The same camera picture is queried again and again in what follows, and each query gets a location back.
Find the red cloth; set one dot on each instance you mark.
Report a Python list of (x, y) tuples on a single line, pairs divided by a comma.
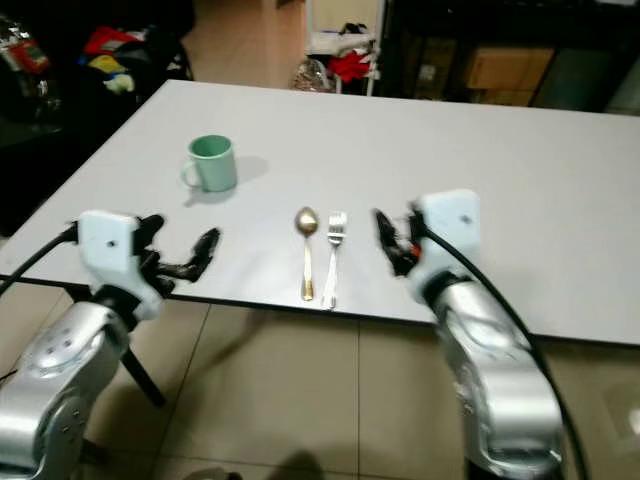
[(350, 66)]

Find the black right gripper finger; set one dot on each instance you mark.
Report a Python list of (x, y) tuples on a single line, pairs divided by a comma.
[(390, 243), (418, 222)]

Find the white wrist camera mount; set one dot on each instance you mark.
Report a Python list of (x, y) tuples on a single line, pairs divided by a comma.
[(110, 252), (452, 218)]

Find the gold metal spoon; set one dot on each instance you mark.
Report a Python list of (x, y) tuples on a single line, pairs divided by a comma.
[(306, 221)]

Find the brown cardboard box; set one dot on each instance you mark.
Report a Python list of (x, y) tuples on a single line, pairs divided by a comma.
[(510, 70)]

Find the clear bag with red print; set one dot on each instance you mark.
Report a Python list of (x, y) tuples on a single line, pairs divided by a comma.
[(28, 52)]

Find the black cabinet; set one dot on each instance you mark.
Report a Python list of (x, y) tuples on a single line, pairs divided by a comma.
[(590, 40)]

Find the black sofa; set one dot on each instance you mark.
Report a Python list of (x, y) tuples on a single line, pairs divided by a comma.
[(25, 150)]

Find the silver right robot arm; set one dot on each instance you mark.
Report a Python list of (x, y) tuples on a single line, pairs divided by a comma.
[(495, 385)]

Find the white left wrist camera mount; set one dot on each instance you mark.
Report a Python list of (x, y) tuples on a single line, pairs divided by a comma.
[(110, 252)]

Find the white shelf unit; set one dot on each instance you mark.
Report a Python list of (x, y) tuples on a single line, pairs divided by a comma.
[(322, 30)]

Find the red yellow plush toy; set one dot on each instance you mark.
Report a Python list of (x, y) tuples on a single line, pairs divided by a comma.
[(110, 42)]

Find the silver metal fork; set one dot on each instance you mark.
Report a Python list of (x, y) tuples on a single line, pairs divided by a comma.
[(333, 262)]

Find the green ceramic mug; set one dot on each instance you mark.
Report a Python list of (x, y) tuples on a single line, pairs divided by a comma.
[(213, 164)]

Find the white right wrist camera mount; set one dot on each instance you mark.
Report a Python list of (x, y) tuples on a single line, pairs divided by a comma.
[(452, 218)]

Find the crumpled clear plastic bag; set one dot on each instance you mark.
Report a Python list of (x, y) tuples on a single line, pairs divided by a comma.
[(312, 76)]

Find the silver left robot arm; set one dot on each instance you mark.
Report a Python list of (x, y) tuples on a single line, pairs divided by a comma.
[(50, 385)]

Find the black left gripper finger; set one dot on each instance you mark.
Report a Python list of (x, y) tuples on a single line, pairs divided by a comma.
[(208, 250), (150, 232)]

